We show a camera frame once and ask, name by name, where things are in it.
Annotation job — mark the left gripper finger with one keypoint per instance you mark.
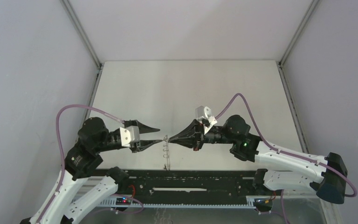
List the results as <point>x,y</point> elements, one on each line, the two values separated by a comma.
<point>142,145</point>
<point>143,129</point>

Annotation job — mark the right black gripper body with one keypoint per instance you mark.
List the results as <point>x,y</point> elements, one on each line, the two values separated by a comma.
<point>209,137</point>

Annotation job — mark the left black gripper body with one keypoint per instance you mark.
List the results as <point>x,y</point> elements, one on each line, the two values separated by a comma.
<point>135,146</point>

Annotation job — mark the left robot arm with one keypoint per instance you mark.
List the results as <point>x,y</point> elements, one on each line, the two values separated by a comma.
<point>80,164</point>

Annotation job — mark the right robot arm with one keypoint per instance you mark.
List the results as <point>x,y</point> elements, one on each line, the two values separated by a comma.
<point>323,174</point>

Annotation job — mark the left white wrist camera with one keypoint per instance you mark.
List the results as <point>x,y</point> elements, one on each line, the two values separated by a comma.
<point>124,137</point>

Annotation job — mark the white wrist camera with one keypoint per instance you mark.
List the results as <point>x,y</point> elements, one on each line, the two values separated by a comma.
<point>124,137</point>
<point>205,119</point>

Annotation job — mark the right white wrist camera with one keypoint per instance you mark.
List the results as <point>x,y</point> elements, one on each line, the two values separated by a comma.
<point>205,119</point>

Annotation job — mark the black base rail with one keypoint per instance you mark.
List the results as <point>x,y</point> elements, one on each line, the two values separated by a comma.
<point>184,187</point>

